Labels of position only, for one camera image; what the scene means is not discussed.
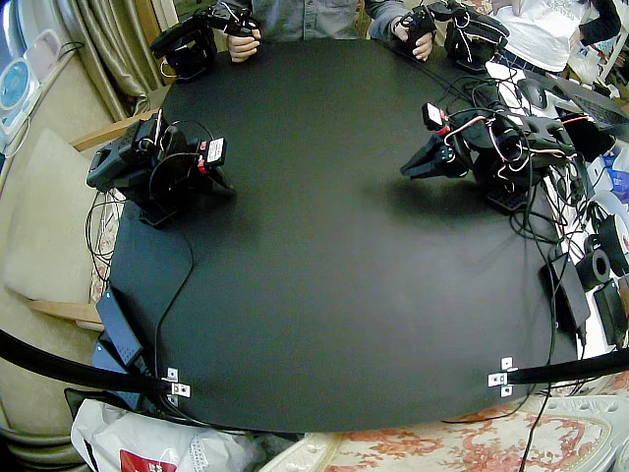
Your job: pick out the black computer mouse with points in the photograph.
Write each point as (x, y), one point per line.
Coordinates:
(534, 93)

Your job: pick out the white plastic bag red print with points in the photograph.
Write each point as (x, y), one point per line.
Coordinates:
(147, 442)

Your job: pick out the white paper sheet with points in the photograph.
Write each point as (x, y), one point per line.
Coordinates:
(506, 81)

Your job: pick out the bystander hand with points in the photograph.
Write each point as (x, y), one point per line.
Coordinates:
(507, 6)

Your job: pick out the blue tissue pack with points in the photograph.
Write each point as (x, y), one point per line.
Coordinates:
(618, 169)

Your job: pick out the black rectangular box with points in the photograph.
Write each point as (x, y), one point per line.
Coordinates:
(611, 312)

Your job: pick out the operator left hand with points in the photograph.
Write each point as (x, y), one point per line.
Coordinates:
(421, 46)

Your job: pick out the beige chair cushion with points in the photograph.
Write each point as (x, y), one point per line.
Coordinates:
(49, 216)

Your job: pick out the operator right hand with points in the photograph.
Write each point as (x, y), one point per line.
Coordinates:
(242, 48)

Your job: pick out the small metal bracket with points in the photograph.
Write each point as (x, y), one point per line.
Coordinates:
(506, 363)
(506, 391)
(497, 379)
(173, 374)
(181, 390)
(173, 399)

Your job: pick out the flat black power brick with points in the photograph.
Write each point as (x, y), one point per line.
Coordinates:
(570, 290)

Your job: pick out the operator grey shirt torso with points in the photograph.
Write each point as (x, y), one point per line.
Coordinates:
(314, 17)

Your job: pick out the beige curtain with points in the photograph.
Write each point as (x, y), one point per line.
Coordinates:
(113, 49)

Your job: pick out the dark blue power adapter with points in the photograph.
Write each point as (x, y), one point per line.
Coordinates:
(110, 361)
(118, 327)

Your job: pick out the black leader arm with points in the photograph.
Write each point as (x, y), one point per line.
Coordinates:
(189, 44)
(474, 37)

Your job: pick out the wooden chair frame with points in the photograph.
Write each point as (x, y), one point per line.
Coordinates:
(105, 132)

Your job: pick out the operator left forearm grey sleeve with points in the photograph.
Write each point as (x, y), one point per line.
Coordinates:
(388, 15)

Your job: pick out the black pouch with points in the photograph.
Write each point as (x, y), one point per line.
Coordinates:
(589, 137)

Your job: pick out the bystander in white shirt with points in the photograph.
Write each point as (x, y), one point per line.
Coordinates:
(545, 29)

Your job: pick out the small blue white fan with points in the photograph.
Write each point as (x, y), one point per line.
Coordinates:
(15, 86)

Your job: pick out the large black table mat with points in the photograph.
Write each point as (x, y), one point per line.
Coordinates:
(319, 275)

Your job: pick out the large black tape roll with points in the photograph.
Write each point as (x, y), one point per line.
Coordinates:
(614, 241)

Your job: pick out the follower wrist camera box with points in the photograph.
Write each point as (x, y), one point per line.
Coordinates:
(214, 153)
(434, 117)

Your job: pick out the black follower arm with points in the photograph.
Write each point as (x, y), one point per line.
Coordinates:
(117, 163)
(533, 135)

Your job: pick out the grey laptop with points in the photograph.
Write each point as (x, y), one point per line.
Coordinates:
(597, 108)

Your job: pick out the black camera stand bar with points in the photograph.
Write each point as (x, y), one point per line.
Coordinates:
(570, 370)
(59, 363)

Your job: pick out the white pink plastic appliance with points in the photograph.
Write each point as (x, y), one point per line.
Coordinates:
(41, 54)

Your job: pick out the small black foam roll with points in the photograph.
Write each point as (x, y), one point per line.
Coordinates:
(592, 275)

